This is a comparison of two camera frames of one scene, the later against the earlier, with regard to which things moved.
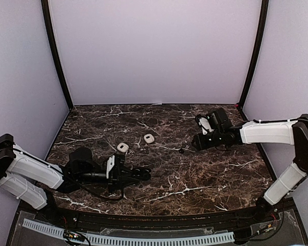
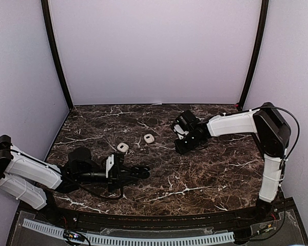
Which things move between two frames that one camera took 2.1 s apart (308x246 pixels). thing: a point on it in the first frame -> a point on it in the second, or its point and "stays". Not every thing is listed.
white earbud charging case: (122, 147) stays
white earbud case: (149, 138) stays
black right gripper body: (206, 144) -> (191, 144)
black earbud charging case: (142, 173) stays
